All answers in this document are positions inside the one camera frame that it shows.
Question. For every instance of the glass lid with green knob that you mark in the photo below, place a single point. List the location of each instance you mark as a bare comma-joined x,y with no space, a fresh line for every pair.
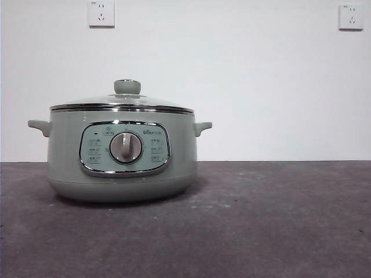
127,87

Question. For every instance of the sage green electric pot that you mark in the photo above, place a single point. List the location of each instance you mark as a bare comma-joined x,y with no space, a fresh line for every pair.
66,162

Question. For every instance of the white wall socket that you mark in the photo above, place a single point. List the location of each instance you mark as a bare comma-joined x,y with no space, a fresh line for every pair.
101,14
351,18

